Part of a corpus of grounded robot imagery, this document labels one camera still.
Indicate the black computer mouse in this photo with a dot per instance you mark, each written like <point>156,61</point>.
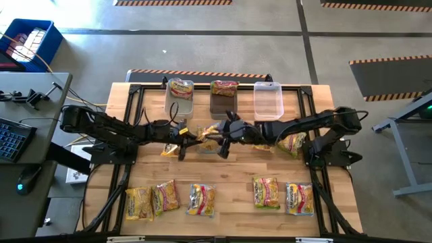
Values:
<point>28,179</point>

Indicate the black red-edged case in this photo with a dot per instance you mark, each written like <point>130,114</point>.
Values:
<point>10,62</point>

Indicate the black diagonal bar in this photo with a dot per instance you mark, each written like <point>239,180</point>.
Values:
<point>67,158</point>

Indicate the yellow Maruchan ramen packet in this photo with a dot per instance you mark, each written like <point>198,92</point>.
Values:
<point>168,150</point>
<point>210,130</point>
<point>261,147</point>
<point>139,203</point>

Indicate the stack of small cartons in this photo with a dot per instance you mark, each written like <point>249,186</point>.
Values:
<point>28,44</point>

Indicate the grey side desk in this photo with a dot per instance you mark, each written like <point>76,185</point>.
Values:
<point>20,216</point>

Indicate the white plastic bin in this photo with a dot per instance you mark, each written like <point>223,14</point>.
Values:
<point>179,109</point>

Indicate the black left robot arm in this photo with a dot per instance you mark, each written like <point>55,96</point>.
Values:
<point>101,125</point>

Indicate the white cardboard box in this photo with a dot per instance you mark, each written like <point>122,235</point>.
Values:
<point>76,175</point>

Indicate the small metal knob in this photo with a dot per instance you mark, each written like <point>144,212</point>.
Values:
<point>47,221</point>

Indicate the white label strip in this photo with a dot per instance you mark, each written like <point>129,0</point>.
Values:
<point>314,240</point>
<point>125,239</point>

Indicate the large black desk clamp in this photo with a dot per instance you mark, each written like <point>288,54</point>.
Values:
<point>37,96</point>

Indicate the black aluminium rig frame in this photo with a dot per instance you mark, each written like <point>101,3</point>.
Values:
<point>246,87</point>

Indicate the blue plastic crate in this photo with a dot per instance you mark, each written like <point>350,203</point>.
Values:
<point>50,44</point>

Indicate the grey metal table stand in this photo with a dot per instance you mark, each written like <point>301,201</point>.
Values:
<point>405,162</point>

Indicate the green-edged lime shrimp ramen packet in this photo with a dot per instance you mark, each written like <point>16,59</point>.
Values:
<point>293,143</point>
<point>166,196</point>
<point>224,88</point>
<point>266,192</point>

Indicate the backlit black keyboard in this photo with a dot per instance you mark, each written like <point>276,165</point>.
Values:
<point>13,140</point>

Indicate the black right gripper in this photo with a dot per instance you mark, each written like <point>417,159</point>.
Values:
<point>243,130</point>

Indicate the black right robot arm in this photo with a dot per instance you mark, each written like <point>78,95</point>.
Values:
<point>303,123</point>

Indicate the grey plastic bin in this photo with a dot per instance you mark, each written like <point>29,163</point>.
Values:
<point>222,109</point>

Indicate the clear plastic bin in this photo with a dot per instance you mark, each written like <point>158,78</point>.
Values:
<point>268,101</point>

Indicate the dark green-lit device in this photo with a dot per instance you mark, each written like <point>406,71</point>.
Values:
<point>427,111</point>

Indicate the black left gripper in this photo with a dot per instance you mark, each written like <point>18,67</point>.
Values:
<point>165,130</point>

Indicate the small black desk clamp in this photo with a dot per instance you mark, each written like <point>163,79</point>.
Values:
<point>10,95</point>

